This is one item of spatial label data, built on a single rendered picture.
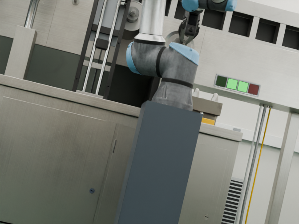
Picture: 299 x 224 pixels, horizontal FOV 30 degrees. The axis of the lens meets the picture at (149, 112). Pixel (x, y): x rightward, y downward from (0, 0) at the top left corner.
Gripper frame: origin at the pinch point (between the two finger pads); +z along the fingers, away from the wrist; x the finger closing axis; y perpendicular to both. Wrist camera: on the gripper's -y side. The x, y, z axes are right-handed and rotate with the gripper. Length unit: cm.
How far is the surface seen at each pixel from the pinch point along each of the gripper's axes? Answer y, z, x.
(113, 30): -8.3, -3.6, 33.1
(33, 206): -80, 38, 48
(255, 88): 18, 32, -47
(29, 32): -2, 15, 72
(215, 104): -18.8, 15.9, -21.0
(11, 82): -46, 6, 68
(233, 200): 110, 257, -112
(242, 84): 18, 32, -40
